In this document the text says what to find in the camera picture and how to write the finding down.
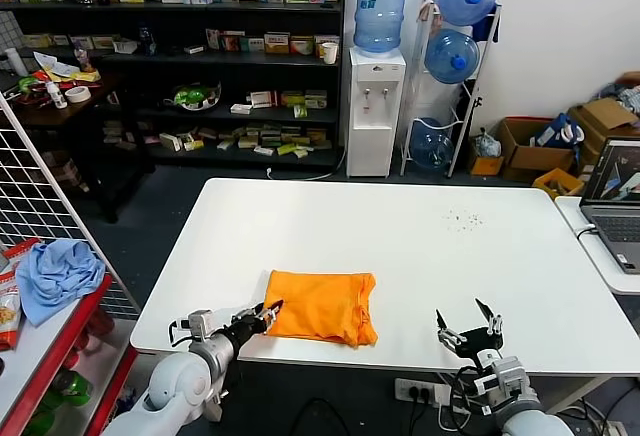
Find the masking tape roll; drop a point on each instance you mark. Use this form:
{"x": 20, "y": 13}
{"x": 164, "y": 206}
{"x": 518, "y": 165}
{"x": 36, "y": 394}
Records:
{"x": 77, "y": 94}

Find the white cylinder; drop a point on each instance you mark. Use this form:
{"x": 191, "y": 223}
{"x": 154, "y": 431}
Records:
{"x": 13, "y": 62}

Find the small white side table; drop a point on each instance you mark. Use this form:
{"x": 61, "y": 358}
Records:
{"x": 600, "y": 261}

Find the large white table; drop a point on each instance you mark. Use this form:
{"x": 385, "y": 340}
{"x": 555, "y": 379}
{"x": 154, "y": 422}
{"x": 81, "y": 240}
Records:
{"x": 400, "y": 236}

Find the white jug rack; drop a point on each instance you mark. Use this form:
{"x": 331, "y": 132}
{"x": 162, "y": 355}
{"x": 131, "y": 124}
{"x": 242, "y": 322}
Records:
{"x": 462, "y": 127}

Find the chips snack bag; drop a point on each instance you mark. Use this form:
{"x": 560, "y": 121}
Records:
{"x": 7, "y": 316}

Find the pile of clothes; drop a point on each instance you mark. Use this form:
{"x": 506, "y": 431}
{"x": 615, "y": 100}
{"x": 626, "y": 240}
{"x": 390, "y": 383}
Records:
{"x": 622, "y": 88}

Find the red-edged white shelf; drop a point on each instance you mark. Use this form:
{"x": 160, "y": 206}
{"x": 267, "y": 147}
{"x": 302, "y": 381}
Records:
{"x": 45, "y": 356}

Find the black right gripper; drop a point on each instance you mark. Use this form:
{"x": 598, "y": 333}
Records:
{"x": 477, "y": 343}

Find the yellow paper bags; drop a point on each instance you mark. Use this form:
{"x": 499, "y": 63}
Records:
{"x": 61, "y": 69}

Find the white paper cup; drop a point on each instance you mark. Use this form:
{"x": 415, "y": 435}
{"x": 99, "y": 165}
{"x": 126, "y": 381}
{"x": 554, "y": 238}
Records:
{"x": 329, "y": 53}

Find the blue bag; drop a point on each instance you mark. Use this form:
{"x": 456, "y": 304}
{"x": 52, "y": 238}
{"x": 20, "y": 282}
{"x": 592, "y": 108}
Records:
{"x": 555, "y": 132}

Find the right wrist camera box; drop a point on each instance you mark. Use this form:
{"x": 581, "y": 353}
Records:
{"x": 510, "y": 376}

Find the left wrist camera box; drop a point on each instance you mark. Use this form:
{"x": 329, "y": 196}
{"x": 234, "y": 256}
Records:
{"x": 200, "y": 323}

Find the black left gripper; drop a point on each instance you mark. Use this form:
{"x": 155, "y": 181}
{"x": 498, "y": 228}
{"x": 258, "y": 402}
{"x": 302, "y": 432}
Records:
{"x": 245, "y": 330}

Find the open cardboard box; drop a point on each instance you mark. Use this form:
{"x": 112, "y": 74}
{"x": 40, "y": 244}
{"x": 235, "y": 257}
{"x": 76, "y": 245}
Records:
{"x": 525, "y": 156}

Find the pink drink bottle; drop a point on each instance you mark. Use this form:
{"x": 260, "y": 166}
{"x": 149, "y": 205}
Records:
{"x": 82, "y": 57}

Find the light blue crumpled cloth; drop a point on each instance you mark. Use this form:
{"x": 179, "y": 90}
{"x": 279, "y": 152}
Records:
{"x": 57, "y": 277}

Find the dark blue bottle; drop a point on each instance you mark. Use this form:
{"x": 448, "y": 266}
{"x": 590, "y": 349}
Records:
{"x": 147, "y": 42}

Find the dark wooden table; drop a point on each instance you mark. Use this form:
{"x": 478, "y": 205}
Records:
{"x": 75, "y": 121}

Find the orange t-shirt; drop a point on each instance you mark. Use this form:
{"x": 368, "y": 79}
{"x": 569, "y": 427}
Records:
{"x": 320, "y": 306}

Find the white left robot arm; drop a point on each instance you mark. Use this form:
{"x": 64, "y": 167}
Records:
{"x": 175, "y": 391}

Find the bowl of green fruit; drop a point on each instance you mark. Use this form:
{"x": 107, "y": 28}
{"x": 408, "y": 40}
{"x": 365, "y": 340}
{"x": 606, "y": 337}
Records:
{"x": 193, "y": 97}

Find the closed cardboard box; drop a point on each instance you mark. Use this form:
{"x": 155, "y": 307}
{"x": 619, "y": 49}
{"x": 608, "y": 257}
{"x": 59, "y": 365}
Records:
{"x": 605, "y": 117}

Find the small yellow box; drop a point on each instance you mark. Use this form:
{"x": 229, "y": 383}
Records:
{"x": 487, "y": 166}

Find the white water dispenser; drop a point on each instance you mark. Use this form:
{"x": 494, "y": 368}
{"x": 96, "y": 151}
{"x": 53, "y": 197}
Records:
{"x": 372, "y": 117}

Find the grey laptop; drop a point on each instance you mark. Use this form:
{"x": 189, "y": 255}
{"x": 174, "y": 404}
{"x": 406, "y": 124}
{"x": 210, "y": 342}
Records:
{"x": 612, "y": 191}

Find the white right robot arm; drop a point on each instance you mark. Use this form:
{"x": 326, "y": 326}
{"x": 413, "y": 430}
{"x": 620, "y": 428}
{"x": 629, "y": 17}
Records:
{"x": 530, "y": 421}

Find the clear plastic bag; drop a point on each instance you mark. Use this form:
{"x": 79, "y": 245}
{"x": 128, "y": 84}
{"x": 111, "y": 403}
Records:
{"x": 486, "y": 144}

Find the green plastic bottle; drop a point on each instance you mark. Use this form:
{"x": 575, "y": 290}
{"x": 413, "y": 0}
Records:
{"x": 72, "y": 388}

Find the small white bottle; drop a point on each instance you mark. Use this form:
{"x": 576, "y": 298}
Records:
{"x": 58, "y": 97}

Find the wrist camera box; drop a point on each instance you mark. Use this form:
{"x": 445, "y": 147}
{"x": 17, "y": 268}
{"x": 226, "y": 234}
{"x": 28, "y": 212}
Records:
{"x": 200, "y": 323}
{"x": 510, "y": 376}

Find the yellow plastic bin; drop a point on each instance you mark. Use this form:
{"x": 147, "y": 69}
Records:
{"x": 557, "y": 184}

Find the orange white medicine box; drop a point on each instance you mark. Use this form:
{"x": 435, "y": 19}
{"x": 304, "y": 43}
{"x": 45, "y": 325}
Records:
{"x": 277, "y": 43}

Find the red snack bag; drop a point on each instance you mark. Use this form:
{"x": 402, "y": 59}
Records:
{"x": 15, "y": 254}

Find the black shelving unit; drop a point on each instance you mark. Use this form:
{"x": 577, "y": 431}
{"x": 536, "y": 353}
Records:
{"x": 150, "y": 71}

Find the white power strip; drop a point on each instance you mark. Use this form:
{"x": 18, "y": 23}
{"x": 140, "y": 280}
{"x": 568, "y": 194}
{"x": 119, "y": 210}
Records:
{"x": 415, "y": 390}

